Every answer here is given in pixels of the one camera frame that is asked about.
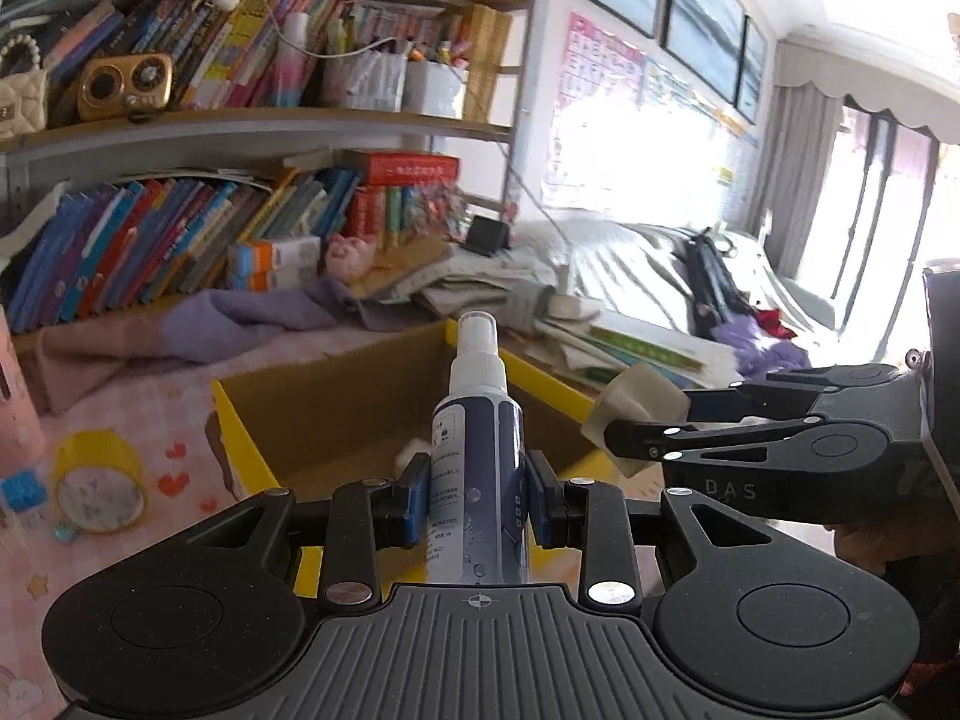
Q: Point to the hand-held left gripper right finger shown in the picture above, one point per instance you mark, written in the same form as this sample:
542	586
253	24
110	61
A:
536	499

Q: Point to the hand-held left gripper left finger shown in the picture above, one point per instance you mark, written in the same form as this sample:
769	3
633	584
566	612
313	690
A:
416	499

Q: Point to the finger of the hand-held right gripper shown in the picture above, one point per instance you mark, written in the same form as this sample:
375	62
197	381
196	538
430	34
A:
712	441
750	399

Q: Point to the white blue spray bottle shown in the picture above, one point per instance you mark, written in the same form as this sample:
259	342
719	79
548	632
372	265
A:
476	435

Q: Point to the beige rectangular block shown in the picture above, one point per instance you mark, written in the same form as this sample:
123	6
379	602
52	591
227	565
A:
637	394

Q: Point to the yellow cardboard box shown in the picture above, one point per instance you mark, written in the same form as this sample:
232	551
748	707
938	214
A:
337	420

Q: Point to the yellow tape roll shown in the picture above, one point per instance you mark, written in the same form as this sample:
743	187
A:
97	487

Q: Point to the light blue drop-shaped charm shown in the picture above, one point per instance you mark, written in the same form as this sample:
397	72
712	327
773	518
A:
66	533

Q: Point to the small blue plastic toy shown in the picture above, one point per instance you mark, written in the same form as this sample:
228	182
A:
22	491

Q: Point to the person's right hand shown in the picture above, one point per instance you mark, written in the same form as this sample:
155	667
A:
870	551

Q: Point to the purple fluffy cloth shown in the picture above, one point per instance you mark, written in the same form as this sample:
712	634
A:
757	349

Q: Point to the pile of papers and books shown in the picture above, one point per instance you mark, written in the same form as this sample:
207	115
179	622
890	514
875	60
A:
637	345

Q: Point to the long black bag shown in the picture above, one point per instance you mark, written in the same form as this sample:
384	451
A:
712	277

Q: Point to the grey striped blanket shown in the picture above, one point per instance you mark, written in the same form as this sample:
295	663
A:
637	270

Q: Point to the pink checked tablecloth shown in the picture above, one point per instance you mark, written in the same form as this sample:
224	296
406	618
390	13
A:
180	487

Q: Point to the grey curtain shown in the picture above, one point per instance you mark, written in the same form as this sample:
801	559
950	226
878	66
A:
802	165

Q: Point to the pink pig plush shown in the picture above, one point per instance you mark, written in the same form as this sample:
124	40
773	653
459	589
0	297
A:
351	256

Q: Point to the orange blue white carton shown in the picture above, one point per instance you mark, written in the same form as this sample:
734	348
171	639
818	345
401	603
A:
255	276
289	251

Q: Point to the red thick book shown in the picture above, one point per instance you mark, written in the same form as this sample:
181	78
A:
405	167

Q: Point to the long row of colourful books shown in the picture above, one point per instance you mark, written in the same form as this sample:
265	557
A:
150	240

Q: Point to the white wooden bookshelf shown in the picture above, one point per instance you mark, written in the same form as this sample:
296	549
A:
262	127

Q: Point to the pink humidifier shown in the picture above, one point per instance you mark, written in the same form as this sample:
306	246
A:
19	405

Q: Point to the white storage box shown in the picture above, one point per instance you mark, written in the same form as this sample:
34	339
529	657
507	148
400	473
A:
435	90

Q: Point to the clear pen cup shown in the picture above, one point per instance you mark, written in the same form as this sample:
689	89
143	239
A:
367	79

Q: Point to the pastel striped bottle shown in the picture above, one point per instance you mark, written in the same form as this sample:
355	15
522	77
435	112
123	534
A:
291	67

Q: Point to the shelf row of thin books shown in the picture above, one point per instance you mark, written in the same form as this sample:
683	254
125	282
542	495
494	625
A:
225	37

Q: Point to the gold retro radio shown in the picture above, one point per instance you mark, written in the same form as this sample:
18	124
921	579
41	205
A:
124	86

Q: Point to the cream quilted handbag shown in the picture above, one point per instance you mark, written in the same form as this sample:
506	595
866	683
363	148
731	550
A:
19	101

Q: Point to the pink wall poster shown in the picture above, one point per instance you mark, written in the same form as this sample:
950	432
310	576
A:
592	105

